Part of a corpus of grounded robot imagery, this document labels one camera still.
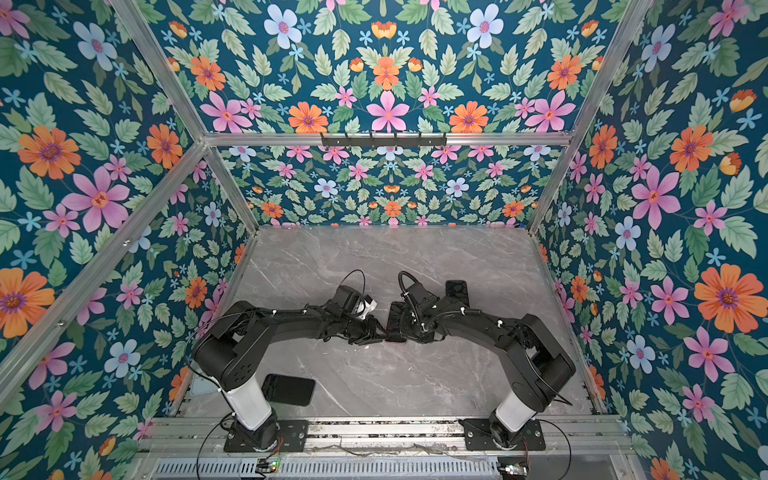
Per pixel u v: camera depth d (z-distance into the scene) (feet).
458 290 3.63
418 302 2.30
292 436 2.41
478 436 2.40
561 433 2.23
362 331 2.67
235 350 1.58
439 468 2.51
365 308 2.68
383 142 3.05
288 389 2.75
